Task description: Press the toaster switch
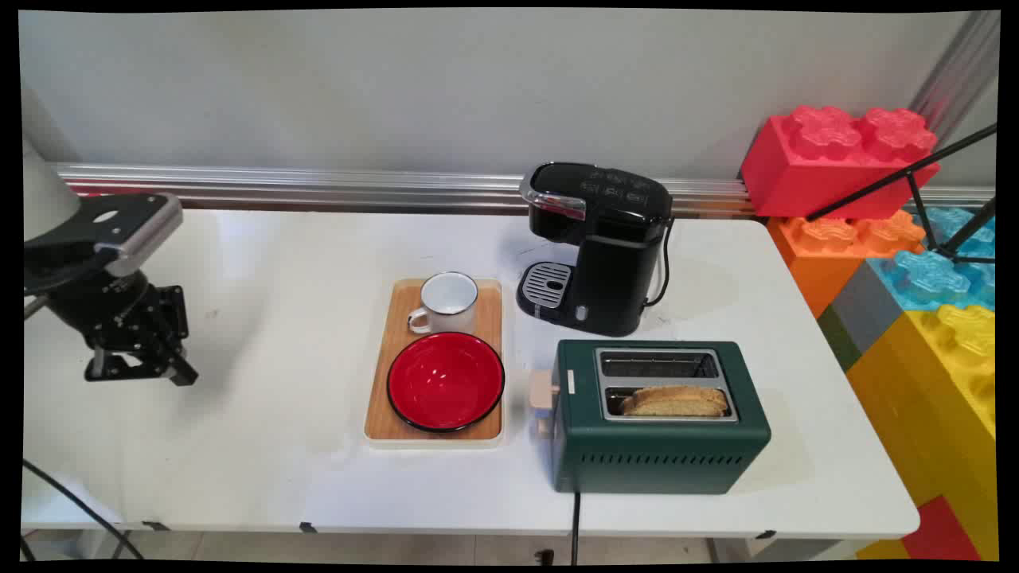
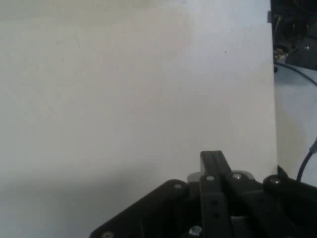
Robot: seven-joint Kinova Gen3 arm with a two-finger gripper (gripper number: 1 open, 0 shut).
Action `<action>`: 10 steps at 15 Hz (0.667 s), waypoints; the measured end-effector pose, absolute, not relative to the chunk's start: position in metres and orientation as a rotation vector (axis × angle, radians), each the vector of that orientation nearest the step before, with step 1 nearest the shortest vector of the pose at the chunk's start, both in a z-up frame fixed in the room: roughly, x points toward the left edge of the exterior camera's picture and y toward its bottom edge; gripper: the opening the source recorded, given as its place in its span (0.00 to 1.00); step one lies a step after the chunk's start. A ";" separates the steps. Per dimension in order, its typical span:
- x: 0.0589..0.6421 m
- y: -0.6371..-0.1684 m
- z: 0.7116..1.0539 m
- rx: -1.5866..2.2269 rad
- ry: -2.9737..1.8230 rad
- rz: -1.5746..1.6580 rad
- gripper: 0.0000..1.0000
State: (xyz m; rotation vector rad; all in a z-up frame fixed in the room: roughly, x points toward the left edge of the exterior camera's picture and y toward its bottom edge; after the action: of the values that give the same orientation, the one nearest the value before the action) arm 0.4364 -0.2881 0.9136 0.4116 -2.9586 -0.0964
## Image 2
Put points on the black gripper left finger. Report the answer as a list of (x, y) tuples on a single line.
[(173, 210)]

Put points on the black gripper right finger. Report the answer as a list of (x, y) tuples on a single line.
[(272, 205)]

